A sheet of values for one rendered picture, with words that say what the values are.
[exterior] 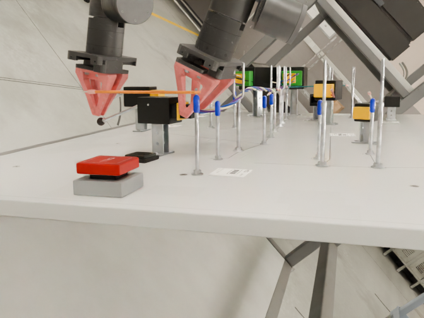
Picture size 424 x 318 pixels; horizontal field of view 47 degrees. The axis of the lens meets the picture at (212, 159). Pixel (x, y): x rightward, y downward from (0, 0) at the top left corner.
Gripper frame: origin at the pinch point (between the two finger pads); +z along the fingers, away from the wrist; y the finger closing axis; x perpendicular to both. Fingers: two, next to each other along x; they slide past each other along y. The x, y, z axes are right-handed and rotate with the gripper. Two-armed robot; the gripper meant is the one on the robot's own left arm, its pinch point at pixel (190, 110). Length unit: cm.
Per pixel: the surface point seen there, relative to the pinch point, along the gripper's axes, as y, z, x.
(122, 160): -23.3, 1.6, -4.1
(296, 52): 741, 44, 158
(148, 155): -6.4, 7.1, 1.0
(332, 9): 96, -23, 6
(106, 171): -25.7, 2.5, -4.1
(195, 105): -12.4, -4.4, -5.3
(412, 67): 745, -6, -16
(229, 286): 38, 47, -11
